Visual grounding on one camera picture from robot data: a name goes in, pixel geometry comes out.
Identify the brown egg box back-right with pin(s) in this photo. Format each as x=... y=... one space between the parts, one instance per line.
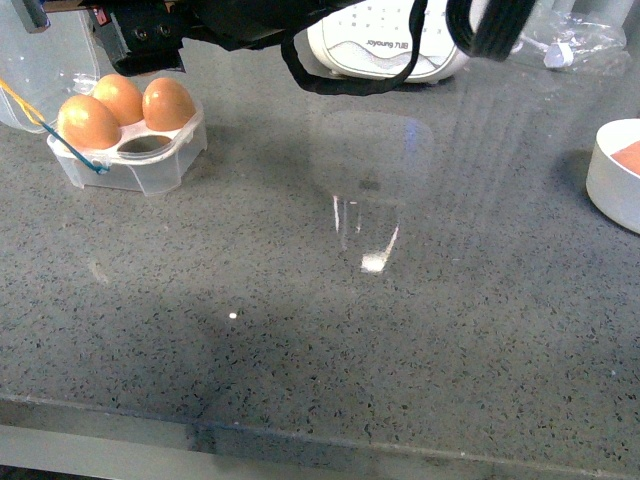
x=167 y=105

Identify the clear plastic bag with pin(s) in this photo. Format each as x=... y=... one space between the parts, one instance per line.
x=576 y=37

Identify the white bowl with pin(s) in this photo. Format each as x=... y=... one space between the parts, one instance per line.
x=611 y=186

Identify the brown egg box front-left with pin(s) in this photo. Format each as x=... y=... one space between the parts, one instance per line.
x=87 y=124

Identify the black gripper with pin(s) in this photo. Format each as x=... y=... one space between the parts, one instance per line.
x=141 y=37

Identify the yellow blue rubber band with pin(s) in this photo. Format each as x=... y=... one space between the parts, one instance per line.
x=36 y=118

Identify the white soymilk maker appliance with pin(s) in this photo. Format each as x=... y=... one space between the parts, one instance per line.
x=371 y=40

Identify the brown egg bowl front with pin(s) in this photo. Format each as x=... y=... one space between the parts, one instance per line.
x=629 y=157

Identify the clear plastic egg box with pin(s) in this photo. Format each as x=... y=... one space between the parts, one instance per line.
x=47 y=59

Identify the brown egg box back-left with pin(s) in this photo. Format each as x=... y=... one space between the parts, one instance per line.
x=122 y=97

